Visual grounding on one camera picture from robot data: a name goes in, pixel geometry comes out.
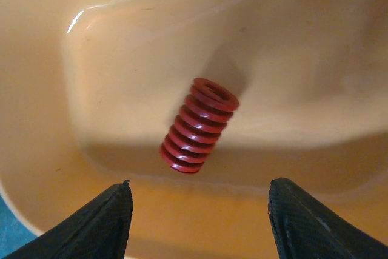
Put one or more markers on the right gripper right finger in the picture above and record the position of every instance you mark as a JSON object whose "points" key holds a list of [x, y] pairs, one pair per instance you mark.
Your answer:
{"points": [[303, 227]]}

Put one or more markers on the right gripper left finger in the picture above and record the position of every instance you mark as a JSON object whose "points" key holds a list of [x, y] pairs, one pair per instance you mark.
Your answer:
{"points": [[100, 229]]}

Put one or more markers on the red spring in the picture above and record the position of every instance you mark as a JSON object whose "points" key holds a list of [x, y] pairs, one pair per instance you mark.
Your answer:
{"points": [[198, 126]]}

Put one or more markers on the orange plastic tray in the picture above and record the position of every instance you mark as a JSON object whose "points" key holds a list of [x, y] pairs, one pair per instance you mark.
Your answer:
{"points": [[90, 89]]}

